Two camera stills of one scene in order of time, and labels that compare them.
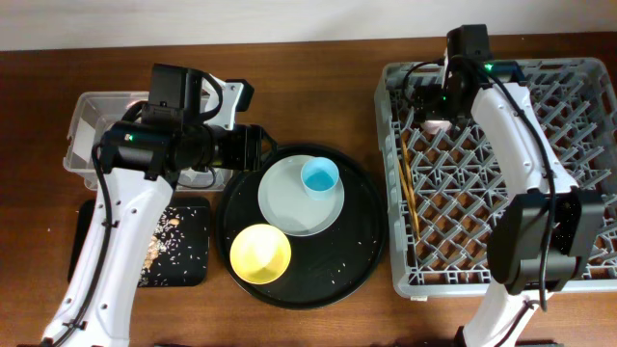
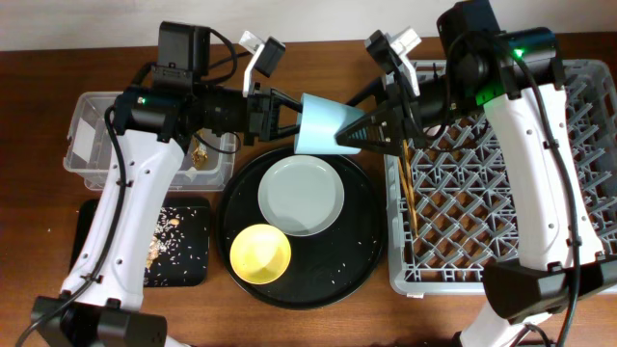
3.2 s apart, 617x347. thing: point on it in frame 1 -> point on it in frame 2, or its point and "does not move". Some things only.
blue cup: x=319 y=177 -> x=318 y=124
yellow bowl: x=260 y=253 does not move
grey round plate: x=285 y=204 does not move
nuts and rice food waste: x=178 y=247 does not move
